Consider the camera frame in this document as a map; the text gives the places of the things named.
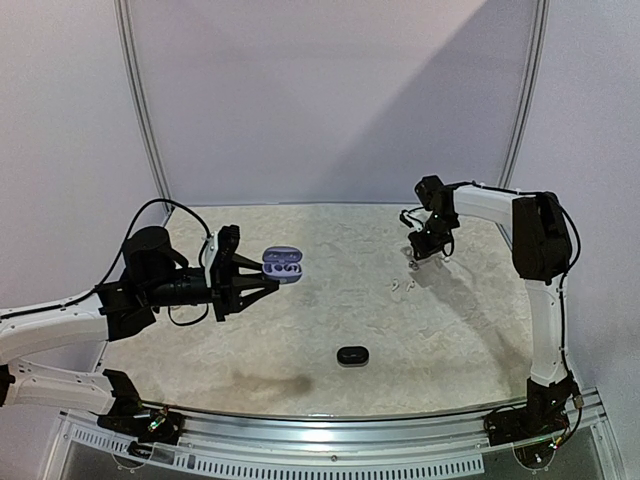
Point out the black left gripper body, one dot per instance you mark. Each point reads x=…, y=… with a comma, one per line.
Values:
x=167, y=294

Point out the left aluminium frame post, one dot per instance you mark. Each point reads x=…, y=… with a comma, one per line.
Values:
x=124, y=21

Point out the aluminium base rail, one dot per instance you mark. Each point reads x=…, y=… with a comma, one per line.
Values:
x=447, y=445

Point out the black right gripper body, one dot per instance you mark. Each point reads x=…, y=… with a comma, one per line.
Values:
x=430, y=240

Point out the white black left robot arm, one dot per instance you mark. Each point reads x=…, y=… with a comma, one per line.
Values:
x=156, y=276

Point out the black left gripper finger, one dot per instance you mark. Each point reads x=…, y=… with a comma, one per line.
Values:
x=236, y=299
x=245, y=267

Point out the purple earbud charging case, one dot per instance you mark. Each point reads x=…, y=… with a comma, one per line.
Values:
x=275, y=258

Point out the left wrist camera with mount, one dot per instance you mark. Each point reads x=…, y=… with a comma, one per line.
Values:
x=219, y=250

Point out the black earbud charging case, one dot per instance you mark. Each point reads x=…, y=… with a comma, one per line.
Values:
x=352, y=356

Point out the right aluminium frame post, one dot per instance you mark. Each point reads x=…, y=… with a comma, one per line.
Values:
x=527, y=90

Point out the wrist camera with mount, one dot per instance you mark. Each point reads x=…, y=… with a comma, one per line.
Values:
x=412, y=219
x=219, y=250

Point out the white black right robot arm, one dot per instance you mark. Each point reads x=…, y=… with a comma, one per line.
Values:
x=545, y=246

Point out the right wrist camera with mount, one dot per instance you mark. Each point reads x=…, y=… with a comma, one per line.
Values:
x=412, y=219

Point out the aluminium frame post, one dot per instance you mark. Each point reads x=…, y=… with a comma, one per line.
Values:
x=527, y=90
x=124, y=21

